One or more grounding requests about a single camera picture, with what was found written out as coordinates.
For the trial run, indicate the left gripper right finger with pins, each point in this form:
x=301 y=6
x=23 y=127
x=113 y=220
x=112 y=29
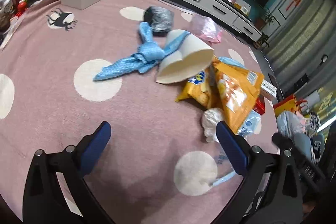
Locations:
x=270 y=190

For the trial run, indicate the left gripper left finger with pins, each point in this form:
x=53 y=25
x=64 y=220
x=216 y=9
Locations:
x=43 y=200

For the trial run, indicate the orange chip bag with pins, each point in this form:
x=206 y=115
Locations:
x=235 y=89

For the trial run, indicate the white paper cup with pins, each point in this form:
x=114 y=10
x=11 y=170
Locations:
x=192 y=56

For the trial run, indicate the clothes pile on sofa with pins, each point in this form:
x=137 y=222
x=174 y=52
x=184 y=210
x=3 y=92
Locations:
x=311 y=143

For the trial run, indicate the white grey plastic bag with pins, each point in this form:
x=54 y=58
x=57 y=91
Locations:
x=289 y=124

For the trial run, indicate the orange shopping bag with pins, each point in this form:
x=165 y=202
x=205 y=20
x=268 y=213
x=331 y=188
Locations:
x=291 y=104

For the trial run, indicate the red shiny box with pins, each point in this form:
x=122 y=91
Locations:
x=259 y=106

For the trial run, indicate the white blue toothpaste box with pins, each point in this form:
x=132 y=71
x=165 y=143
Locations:
x=268 y=90

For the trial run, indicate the pink polka dot rug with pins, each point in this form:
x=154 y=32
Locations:
x=49 y=101

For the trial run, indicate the grey beige curtain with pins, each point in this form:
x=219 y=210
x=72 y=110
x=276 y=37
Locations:
x=302 y=53

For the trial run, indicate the potted plant by cabinet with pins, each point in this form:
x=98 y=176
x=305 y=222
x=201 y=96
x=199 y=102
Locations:
x=260 y=24

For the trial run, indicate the blue knitted cloth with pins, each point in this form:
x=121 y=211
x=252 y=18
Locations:
x=148 y=55

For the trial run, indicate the pink plastic bag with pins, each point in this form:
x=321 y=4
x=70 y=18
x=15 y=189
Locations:
x=206 y=29

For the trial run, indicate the black plastic bag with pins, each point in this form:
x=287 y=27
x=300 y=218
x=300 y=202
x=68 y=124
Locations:
x=160 y=19

